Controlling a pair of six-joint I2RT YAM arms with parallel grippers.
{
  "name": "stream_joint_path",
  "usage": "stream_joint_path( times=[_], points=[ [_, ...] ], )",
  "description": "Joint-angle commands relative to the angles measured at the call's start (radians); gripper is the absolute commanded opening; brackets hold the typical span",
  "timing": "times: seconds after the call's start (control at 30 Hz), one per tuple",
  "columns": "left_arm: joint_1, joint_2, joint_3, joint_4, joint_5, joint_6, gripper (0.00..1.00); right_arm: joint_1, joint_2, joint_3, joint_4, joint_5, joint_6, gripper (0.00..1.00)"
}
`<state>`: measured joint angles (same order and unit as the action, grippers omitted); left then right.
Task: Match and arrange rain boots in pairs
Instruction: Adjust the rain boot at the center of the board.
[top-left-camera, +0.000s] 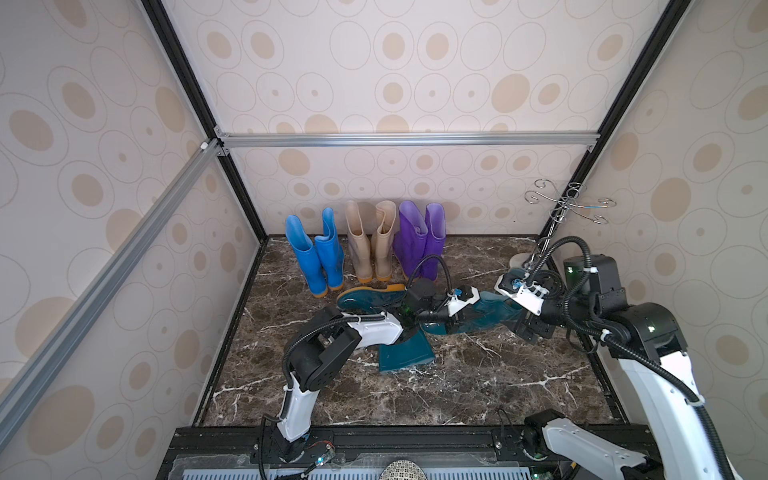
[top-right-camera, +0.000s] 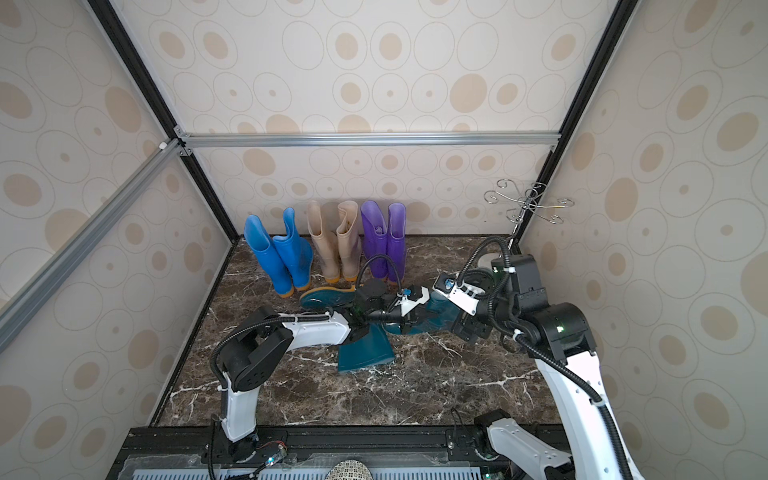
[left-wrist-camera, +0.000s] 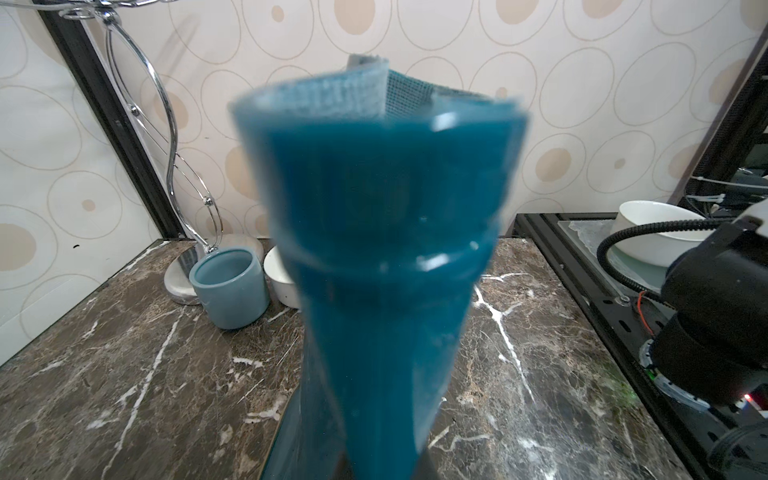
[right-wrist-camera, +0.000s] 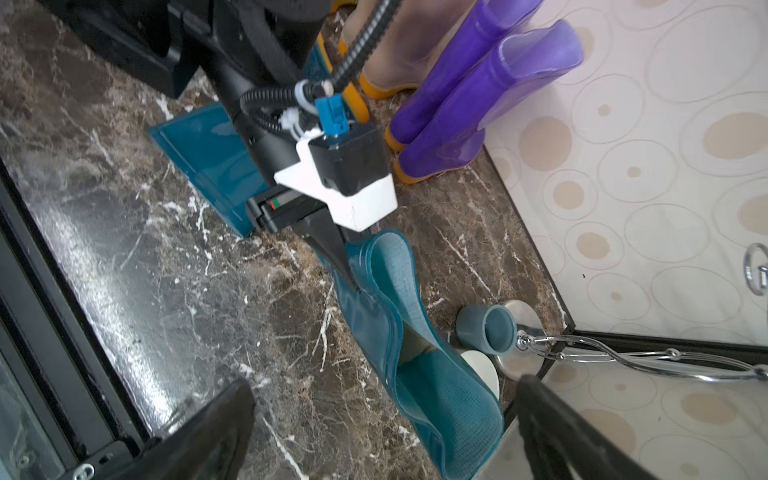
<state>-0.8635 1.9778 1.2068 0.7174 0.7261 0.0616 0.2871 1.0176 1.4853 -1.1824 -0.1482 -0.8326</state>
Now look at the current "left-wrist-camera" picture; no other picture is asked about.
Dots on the dark green rain boot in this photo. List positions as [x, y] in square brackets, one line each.
[384, 195]

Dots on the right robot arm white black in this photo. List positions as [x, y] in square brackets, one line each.
[700, 305]

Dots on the white ceramic bowl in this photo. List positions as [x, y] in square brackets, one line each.
[282, 284]

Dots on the grey-green ceramic mug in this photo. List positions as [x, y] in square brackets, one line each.
[231, 287]

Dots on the metal cup tree stand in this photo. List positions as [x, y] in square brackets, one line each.
[191, 198]

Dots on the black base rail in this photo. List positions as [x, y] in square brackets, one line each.
[611, 310]

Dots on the right black frame post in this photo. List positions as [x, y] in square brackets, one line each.
[80, 56]

